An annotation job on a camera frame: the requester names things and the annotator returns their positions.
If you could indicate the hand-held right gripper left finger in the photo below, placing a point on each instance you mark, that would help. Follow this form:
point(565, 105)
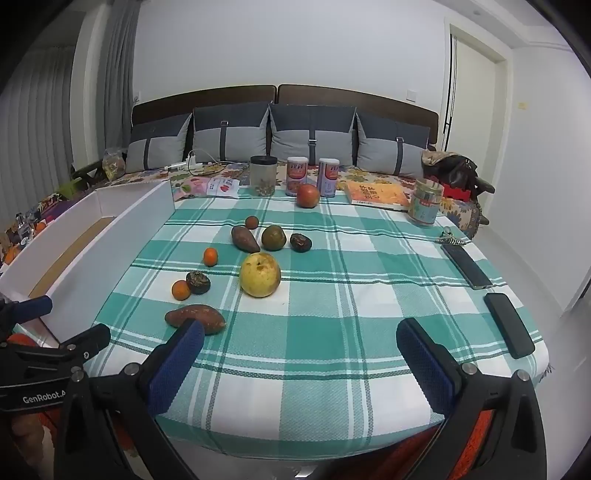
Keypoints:
point(178, 364)

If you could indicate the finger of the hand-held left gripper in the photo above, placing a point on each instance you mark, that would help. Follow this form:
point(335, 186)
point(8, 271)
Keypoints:
point(87, 340)
point(27, 305)

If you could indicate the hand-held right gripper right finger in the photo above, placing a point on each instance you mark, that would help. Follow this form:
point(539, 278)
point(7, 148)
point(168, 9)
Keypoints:
point(425, 369)

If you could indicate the large reddish sweet potato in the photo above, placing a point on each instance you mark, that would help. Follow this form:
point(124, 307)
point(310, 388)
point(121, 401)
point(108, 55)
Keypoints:
point(184, 316)

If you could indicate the small bright orange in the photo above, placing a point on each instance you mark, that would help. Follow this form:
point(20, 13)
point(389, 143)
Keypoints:
point(180, 290)
point(210, 256)

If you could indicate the dried brown mangosteen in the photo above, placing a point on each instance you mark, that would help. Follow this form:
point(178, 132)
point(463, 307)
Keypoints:
point(199, 282)

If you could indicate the white foam board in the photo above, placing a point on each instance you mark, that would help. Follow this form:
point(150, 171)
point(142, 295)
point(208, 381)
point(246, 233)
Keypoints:
point(134, 221)

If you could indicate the green brown round fruit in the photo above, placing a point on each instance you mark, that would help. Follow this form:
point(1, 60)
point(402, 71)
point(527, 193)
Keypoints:
point(272, 237)

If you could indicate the dark shrivelled fruit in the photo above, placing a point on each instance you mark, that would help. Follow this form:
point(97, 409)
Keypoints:
point(300, 242)

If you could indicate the person's left hand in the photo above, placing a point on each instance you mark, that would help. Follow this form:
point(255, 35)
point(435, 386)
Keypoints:
point(25, 434)

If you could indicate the black smartphone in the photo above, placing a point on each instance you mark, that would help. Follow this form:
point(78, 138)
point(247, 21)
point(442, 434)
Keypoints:
point(509, 325)
point(466, 266)

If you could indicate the green plaid tablecloth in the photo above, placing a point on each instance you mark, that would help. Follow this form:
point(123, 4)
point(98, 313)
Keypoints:
point(323, 350)

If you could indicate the yellow apple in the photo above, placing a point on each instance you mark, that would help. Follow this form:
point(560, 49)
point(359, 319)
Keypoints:
point(260, 274)

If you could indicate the bunch of keys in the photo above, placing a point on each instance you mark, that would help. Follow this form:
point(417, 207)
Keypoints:
point(450, 237)

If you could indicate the dark wooden chair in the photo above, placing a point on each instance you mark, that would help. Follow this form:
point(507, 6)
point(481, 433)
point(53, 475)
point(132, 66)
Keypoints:
point(87, 177)

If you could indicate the pointed brown sweet potato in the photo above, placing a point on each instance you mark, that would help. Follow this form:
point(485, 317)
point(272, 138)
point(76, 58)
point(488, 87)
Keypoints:
point(244, 237)

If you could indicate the small dark orange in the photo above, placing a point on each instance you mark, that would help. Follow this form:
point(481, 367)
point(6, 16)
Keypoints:
point(251, 222)

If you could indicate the clear plastic snack bag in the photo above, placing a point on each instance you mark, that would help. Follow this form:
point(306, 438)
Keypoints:
point(113, 165)

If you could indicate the round labelled tin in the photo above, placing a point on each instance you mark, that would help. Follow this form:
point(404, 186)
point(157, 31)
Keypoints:
point(425, 203)

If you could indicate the pink snack packet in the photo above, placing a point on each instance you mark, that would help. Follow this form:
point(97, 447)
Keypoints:
point(194, 187)

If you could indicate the red box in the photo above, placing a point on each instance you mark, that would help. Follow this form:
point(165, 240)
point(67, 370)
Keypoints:
point(455, 191)

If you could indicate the orange book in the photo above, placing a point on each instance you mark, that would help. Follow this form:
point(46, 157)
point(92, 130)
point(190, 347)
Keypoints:
point(376, 194)

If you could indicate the white snack packet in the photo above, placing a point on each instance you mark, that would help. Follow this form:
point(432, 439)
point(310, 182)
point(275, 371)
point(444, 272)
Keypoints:
point(222, 187)

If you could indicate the grey curtain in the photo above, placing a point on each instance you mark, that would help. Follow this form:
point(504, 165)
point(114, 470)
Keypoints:
point(41, 120)

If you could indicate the floral bedsheet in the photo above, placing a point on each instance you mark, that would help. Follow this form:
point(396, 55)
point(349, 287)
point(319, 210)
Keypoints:
point(383, 179)

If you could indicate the dark brown handbag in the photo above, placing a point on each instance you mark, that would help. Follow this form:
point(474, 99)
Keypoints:
point(455, 168)

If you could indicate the clear jar with black lid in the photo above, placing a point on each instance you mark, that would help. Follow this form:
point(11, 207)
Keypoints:
point(263, 177)

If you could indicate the grey two-tone pillow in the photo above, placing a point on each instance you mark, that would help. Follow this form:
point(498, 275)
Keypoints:
point(311, 136)
point(159, 143)
point(231, 134)
point(392, 145)

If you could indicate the red tomato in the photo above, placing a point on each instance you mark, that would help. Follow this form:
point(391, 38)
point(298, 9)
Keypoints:
point(308, 195)

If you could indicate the pink labelled can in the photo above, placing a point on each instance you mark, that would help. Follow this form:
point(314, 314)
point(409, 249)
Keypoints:
point(297, 177)
point(328, 177)

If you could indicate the white door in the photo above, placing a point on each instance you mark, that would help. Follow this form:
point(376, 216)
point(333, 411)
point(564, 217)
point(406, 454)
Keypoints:
point(475, 92)

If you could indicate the white wall switch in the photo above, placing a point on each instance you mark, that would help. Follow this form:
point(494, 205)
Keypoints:
point(412, 95)

